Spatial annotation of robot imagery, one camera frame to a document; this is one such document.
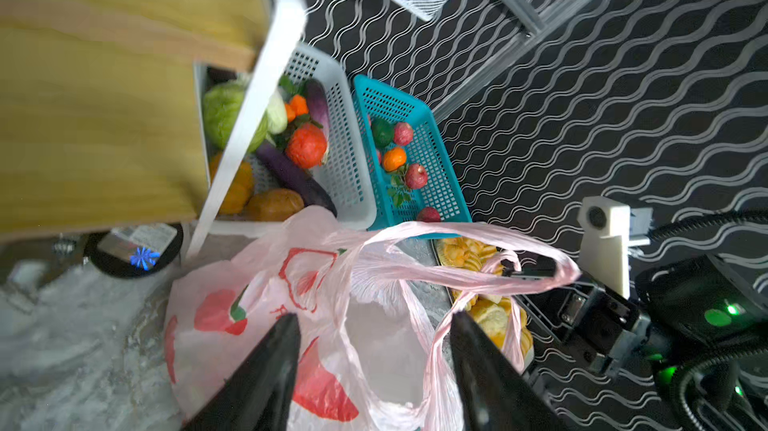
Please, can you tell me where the pink plastic bag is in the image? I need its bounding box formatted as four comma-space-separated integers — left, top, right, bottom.
165, 206, 580, 430

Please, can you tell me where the purple eggplant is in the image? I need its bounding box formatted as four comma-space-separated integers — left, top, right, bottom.
255, 141, 338, 217

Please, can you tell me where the white radish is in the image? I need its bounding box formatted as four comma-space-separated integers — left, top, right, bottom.
265, 90, 288, 135

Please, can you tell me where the teal plastic basket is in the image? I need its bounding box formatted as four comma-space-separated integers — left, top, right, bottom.
353, 75, 471, 230

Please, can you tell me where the yellow pumpkin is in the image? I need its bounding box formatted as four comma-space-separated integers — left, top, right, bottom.
218, 160, 255, 215

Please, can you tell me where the dark green avocado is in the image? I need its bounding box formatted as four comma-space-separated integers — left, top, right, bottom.
370, 117, 394, 150

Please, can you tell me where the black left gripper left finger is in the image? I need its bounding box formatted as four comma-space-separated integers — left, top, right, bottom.
183, 313, 301, 430

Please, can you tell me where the grey white plastic basket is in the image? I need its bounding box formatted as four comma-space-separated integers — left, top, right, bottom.
209, 43, 377, 237

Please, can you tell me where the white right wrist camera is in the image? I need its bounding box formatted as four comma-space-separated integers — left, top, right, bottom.
577, 196, 653, 299

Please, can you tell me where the green cabbage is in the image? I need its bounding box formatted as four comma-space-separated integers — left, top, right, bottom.
202, 80, 246, 150

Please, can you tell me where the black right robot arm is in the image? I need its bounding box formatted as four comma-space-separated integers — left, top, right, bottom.
521, 197, 767, 430

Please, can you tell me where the black round tin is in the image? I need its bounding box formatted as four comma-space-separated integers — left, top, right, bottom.
84, 223, 184, 279

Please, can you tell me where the orange with green leaves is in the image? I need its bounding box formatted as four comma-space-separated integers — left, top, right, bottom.
381, 147, 412, 208

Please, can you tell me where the tray of breads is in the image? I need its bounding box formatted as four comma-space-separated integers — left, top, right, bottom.
432, 237, 534, 369

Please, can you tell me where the brown potato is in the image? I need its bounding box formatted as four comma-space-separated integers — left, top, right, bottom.
245, 188, 305, 222

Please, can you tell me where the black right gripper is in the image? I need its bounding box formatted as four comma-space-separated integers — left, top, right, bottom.
501, 256, 651, 377

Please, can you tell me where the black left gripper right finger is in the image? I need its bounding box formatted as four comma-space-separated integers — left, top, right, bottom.
449, 311, 567, 431

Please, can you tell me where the red tomato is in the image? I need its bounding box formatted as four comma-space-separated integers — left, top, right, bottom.
284, 123, 328, 169

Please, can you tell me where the red apple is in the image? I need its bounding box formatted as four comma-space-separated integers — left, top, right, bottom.
404, 163, 428, 190
393, 122, 414, 147
416, 207, 442, 222

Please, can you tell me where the orange carrot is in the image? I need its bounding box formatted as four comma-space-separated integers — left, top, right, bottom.
285, 94, 309, 123

